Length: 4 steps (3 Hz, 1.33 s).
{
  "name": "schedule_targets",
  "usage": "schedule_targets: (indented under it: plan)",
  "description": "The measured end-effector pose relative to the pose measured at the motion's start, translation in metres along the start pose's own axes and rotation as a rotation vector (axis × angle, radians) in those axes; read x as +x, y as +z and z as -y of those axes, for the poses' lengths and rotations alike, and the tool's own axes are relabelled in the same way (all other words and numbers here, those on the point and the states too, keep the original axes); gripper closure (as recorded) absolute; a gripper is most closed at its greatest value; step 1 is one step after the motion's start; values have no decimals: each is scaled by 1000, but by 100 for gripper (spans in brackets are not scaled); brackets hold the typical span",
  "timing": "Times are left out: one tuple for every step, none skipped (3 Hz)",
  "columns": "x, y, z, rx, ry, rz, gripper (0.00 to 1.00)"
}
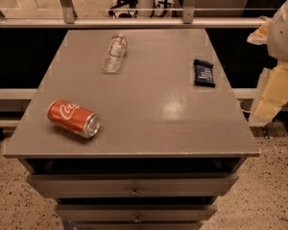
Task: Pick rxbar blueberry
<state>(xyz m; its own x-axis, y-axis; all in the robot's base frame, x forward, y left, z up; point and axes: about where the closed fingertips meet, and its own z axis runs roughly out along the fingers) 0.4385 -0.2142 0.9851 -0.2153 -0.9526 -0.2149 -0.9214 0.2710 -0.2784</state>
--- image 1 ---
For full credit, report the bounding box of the dark blue rxbar wrapper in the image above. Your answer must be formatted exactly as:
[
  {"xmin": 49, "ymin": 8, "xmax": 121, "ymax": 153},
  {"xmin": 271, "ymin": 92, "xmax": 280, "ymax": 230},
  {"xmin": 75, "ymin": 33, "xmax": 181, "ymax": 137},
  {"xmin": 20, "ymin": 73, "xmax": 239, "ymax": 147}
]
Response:
[{"xmin": 193, "ymin": 59, "xmax": 215, "ymax": 88}]

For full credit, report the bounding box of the top grey drawer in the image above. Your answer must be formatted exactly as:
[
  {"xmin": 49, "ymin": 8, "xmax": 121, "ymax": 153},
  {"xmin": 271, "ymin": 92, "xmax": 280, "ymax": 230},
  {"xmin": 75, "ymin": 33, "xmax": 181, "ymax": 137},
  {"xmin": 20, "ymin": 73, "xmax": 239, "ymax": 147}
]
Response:
[{"xmin": 27, "ymin": 173, "xmax": 238, "ymax": 198}]

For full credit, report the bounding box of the grey drawer cabinet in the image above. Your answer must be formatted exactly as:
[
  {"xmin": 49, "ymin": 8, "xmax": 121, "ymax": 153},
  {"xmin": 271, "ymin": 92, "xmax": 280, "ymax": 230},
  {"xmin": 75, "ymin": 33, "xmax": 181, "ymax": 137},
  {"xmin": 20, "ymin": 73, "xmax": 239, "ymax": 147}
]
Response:
[{"xmin": 6, "ymin": 29, "xmax": 259, "ymax": 230}]

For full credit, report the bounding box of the red coca-cola can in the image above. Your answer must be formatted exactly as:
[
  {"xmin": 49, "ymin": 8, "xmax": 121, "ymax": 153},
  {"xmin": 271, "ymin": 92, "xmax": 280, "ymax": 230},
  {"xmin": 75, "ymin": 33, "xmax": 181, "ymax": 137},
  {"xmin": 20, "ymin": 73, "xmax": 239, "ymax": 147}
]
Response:
[{"xmin": 47, "ymin": 101, "xmax": 101, "ymax": 139}]

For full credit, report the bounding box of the clear plastic water bottle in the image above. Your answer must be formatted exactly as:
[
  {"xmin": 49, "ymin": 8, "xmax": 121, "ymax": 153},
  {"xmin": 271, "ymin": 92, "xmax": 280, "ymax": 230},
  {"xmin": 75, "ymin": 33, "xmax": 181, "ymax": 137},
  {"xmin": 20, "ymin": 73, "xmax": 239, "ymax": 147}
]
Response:
[{"xmin": 102, "ymin": 33, "xmax": 128, "ymax": 74}]

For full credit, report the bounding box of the grey drawer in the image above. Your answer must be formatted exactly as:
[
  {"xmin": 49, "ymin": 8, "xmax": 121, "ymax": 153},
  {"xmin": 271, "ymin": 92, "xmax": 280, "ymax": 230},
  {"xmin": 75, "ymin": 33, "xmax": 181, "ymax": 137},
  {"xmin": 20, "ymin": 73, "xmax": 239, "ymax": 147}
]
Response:
[
  {"xmin": 27, "ymin": 173, "xmax": 238, "ymax": 198},
  {"xmin": 56, "ymin": 205, "xmax": 217, "ymax": 223}
]

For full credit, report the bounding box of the black office chair base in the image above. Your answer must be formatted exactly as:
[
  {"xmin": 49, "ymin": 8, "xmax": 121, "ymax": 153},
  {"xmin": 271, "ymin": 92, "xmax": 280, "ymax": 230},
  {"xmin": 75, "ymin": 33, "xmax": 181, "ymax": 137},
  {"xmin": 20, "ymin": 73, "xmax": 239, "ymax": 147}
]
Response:
[{"xmin": 108, "ymin": 0, "xmax": 174, "ymax": 18}]

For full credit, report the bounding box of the metal railing with glass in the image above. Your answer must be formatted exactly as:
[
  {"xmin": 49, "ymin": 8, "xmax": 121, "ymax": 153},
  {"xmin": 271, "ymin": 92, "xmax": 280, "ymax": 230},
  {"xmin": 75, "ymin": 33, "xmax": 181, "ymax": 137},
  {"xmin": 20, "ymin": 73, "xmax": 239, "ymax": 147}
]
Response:
[{"xmin": 0, "ymin": 0, "xmax": 288, "ymax": 29}]

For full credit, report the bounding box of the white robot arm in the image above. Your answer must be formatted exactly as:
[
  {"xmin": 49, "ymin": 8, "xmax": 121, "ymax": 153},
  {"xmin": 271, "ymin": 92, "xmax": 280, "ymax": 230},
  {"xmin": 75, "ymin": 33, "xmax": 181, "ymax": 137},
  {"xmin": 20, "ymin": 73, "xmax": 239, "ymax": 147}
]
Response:
[{"xmin": 247, "ymin": 0, "xmax": 288, "ymax": 127}]

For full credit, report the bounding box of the lower grey drawer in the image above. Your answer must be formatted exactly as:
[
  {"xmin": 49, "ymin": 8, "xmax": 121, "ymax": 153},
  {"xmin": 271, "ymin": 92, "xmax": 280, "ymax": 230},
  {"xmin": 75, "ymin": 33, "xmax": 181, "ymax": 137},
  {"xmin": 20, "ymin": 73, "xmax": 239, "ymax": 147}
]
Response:
[{"xmin": 56, "ymin": 205, "xmax": 217, "ymax": 223}]

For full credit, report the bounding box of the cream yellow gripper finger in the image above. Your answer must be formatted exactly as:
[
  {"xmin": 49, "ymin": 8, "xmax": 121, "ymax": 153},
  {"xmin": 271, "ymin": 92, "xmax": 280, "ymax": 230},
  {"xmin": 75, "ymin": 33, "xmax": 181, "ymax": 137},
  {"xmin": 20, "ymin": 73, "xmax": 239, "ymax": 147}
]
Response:
[{"xmin": 249, "ymin": 61, "xmax": 288, "ymax": 125}]

